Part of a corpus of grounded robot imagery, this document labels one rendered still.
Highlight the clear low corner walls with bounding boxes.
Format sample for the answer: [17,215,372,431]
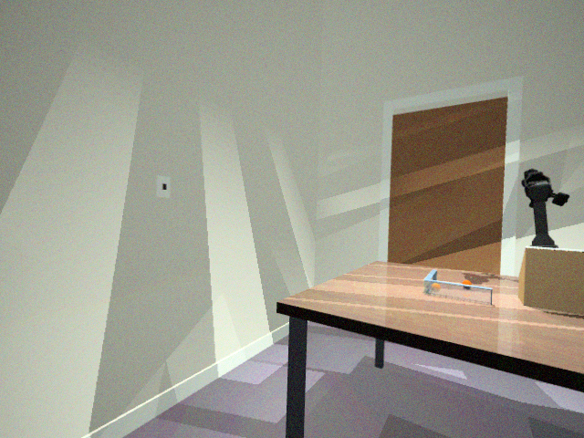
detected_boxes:
[424,280,491,305]

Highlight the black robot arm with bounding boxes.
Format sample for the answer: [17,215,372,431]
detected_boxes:
[521,168,558,248]

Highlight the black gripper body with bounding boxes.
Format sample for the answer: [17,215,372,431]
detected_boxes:
[547,190,569,206]

